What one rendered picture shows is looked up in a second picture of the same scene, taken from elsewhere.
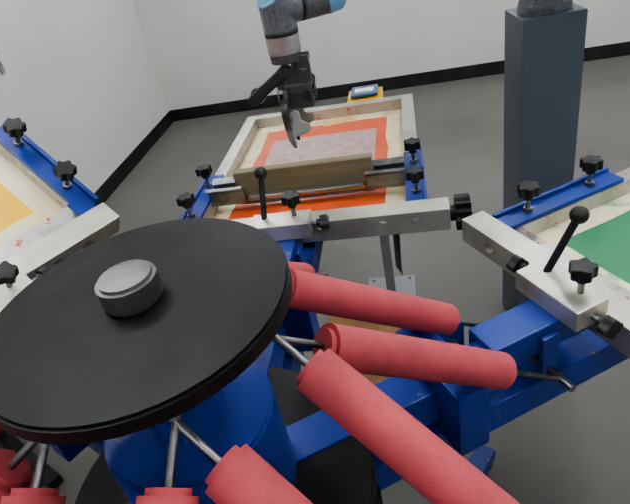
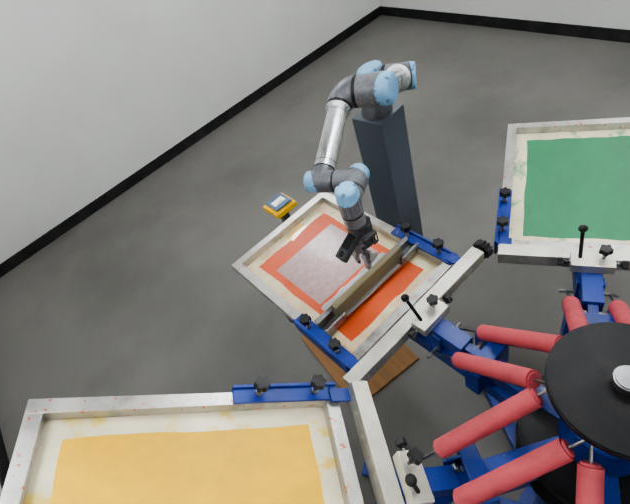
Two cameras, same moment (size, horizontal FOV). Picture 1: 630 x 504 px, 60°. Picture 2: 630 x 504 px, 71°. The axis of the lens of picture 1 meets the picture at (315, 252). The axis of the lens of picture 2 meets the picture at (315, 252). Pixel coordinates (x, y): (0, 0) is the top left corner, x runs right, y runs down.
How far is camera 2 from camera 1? 117 cm
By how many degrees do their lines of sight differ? 32
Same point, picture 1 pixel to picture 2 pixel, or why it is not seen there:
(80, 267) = (571, 396)
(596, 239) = (533, 225)
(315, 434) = not seen: hidden behind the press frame
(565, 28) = (397, 118)
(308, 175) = (373, 279)
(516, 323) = (592, 285)
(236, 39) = not seen: outside the picture
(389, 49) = (136, 144)
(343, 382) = not seen: outside the picture
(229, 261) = (621, 342)
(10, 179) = (271, 419)
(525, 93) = (390, 160)
